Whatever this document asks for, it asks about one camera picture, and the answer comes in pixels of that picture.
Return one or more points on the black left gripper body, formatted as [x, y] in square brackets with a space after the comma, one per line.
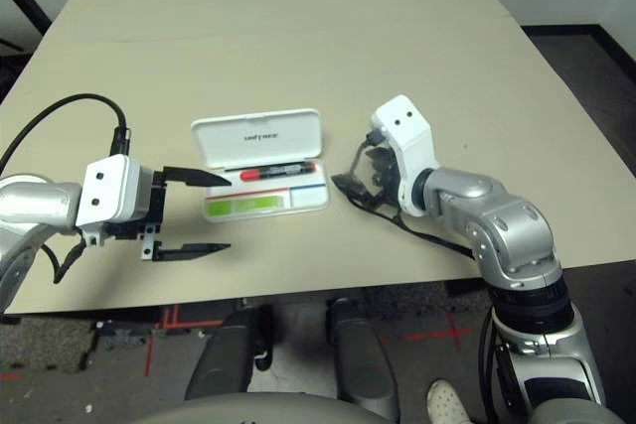
[156, 205]

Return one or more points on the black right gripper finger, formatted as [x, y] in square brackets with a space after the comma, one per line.
[378, 155]
[362, 194]

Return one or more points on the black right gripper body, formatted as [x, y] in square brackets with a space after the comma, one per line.
[386, 185]

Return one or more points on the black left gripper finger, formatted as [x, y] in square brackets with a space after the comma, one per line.
[189, 251]
[194, 176]

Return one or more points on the green highlighter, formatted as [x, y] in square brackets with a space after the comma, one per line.
[248, 206]

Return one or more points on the white plastic pencil case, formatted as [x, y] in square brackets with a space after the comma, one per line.
[263, 138]

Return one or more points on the red and black marker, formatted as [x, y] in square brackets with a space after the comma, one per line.
[275, 171]

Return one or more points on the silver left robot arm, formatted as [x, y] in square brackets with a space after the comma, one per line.
[35, 200]

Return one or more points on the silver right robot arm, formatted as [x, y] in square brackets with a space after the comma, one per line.
[497, 215]

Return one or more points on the grey robot left leg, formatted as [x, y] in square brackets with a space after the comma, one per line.
[223, 359]

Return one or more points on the grey robot leg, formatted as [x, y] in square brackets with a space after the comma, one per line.
[223, 359]
[363, 359]

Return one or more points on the grey metal table crossbeam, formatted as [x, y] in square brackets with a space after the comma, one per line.
[298, 302]

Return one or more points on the grey robot right leg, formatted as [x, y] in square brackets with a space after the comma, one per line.
[363, 359]

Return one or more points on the grey robot torso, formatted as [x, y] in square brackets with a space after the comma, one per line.
[248, 411]

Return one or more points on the red tape floor strip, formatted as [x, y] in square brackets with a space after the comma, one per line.
[10, 376]

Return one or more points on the white shoe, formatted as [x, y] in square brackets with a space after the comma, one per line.
[447, 401]

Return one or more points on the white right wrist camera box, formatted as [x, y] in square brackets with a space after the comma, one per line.
[407, 136]

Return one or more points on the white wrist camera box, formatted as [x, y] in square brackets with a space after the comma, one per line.
[407, 136]
[104, 185]

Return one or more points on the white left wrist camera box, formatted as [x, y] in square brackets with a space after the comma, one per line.
[104, 185]

